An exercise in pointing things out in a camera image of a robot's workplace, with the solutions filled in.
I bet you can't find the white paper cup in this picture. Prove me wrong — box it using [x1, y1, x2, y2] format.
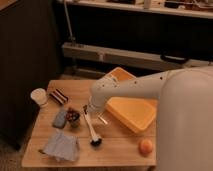
[30, 88, 48, 107]

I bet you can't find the brown striped block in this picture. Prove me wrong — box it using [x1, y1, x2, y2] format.
[49, 89, 69, 106]

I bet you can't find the silver metal fork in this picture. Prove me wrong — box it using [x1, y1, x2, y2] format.
[97, 115, 108, 125]

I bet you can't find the blue grey cloth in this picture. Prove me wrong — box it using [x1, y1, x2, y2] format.
[40, 130, 79, 161]

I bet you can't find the wooden shelf with clutter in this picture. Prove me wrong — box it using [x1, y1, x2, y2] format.
[55, 0, 213, 20]

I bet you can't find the yellow plastic bin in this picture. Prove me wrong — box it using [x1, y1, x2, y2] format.
[101, 66, 158, 135]

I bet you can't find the black handle on rail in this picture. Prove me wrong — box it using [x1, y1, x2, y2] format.
[160, 54, 190, 64]

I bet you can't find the grey vertical pole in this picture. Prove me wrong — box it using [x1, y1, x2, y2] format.
[63, 0, 75, 44]

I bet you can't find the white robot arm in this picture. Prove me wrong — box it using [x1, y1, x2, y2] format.
[88, 66, 213, 171]

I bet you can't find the small dark cup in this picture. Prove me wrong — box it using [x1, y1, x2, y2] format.
[66, 108, 80, 128]

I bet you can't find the blue grey sponge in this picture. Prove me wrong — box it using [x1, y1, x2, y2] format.
[52, 109, 67, 129]

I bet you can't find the grey metal rail base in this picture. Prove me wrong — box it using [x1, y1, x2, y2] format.
[62, 42, 213, 71]

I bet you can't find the orange fruit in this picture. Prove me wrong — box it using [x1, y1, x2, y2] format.
[138, 139, 153, 156]

